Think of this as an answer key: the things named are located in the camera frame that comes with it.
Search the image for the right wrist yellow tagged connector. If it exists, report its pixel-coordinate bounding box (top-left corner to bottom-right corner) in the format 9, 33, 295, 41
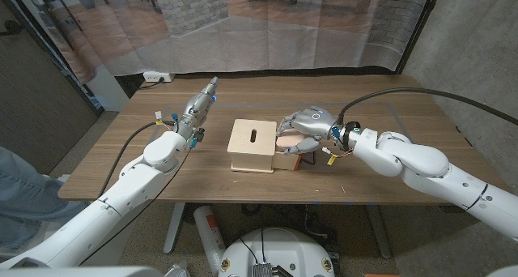
321, 147, 354, 167

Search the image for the white round robot torso base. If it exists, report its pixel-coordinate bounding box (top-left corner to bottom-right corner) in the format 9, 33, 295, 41
218, 227, 336, 277

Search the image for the dark grey cabinet door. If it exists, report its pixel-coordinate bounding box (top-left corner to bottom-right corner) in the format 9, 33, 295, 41
0, 0, 102, 175

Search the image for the black backdrop frame pole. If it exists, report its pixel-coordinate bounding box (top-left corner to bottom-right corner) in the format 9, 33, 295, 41
395, 0, 444, 75

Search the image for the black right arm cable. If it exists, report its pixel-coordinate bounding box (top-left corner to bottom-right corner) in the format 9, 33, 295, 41
338, 87, 518, 126

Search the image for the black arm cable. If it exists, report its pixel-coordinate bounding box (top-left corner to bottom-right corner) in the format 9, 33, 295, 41
98, 121, 177, 199
338, 87, 518, 126

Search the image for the white cylinder with orange label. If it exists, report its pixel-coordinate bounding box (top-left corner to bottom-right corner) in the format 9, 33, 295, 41
193, 205, 227, 266

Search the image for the light wooden box with slot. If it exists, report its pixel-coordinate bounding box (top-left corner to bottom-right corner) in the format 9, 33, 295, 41
226, 118, 278, 174

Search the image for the white power strip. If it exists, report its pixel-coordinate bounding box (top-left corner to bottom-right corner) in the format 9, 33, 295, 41
142, 70, 176, 83

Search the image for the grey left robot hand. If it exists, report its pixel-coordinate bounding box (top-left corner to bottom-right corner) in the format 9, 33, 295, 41
176, 76, 220, 143

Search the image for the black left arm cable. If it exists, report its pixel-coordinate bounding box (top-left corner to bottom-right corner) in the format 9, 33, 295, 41
98, 121, 177, 199

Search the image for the black power strip cord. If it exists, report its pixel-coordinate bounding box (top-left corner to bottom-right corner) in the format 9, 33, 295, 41
137, 78, 166, 92

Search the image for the pink zippered jewelry box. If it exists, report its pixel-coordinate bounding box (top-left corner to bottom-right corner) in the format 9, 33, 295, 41
275, 132, 309, 150

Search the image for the white table leg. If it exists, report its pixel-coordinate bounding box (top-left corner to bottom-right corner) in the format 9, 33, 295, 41
366, 205, 393, 260
163, 202, 186, 255

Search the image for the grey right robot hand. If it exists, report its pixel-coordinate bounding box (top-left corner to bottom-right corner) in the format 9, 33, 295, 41
276, 105, 345, 156

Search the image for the person wearing blue jeans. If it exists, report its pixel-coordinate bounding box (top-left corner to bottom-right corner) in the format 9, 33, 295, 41
0, 146, 91, 250

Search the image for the printed room scene backdrop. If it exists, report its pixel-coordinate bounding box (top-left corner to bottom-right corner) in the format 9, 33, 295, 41
7, 0, 436, 83

